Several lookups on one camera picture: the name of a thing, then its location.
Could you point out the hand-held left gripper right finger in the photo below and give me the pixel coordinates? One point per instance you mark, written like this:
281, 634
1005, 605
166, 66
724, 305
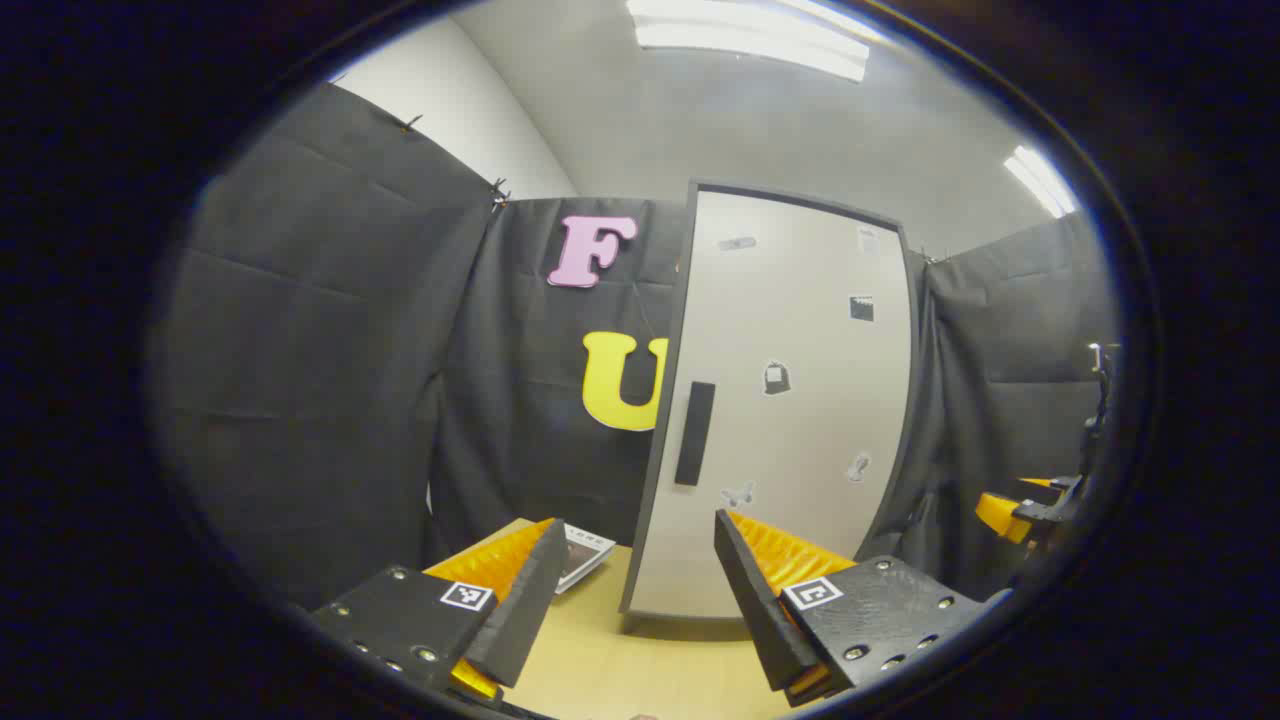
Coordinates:
760, 610

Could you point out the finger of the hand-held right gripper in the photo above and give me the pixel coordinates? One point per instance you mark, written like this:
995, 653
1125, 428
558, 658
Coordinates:
1040, 484
1000, 513

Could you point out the black backdrop cloth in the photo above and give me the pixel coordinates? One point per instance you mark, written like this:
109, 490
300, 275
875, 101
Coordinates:
320, 350

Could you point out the light grey cabinet door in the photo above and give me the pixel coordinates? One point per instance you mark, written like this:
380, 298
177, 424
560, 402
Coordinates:
800, 450

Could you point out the ceiling light panel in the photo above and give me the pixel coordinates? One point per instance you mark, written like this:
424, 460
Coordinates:
750, 40
1040, 180

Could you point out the white book with dark cover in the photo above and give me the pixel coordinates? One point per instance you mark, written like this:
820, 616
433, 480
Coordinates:
585, 555

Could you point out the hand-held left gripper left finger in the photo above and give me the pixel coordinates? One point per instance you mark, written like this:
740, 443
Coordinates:
525, 610

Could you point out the dark grey cabinet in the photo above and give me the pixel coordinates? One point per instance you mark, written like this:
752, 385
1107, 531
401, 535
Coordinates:
671, 390

